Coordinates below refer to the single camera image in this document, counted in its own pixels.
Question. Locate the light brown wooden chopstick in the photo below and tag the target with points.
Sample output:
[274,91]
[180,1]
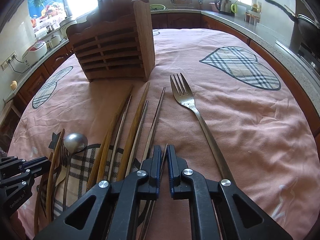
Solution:
[98,169]

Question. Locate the white round cooker pot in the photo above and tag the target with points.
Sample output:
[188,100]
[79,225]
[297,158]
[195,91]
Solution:
[68,21]

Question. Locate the black wok with handle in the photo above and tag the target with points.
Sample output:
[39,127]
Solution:
[307,27]

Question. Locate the wooden slatted utensil holder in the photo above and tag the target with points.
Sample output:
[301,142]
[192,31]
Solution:
[115,41]

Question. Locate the tropical beach fruit poster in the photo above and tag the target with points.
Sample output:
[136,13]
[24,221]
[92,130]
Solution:
[44,13]

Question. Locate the long steel fork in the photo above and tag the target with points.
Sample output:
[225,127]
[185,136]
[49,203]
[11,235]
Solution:
[184,96]

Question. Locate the yellow fruit on counter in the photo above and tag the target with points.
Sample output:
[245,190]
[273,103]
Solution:
[13,85]

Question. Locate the small white ceramic pot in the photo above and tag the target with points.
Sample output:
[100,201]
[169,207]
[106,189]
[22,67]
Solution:
[54,41]

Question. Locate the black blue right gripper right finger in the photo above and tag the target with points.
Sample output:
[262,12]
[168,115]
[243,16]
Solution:
[218,209]

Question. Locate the green handled white jug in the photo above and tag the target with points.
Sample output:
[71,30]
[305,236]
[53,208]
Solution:
[238,10]

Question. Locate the dark brown chopstick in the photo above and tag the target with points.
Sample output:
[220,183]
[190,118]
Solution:
[148,209]

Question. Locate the wall power socket strip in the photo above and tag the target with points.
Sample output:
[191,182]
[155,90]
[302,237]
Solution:
[8,60]

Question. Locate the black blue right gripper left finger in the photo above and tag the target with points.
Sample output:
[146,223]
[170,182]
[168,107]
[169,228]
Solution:
[109,210]

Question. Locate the steel round spoon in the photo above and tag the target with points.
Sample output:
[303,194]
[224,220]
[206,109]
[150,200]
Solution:
[74,143]

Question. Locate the steel electric kettle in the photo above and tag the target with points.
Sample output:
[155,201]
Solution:
[223,6]

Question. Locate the white red rice cooker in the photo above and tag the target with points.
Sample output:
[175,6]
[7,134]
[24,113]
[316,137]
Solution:
[34,53]

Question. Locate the thin grey metal chopstick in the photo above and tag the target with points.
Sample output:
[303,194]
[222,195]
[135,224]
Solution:
[117,140]

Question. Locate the green colander basket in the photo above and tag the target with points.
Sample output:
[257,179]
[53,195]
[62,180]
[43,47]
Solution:
[156,7]

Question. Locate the brown tapered wooden chopstick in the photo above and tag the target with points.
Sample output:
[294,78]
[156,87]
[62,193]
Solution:
[131,136]

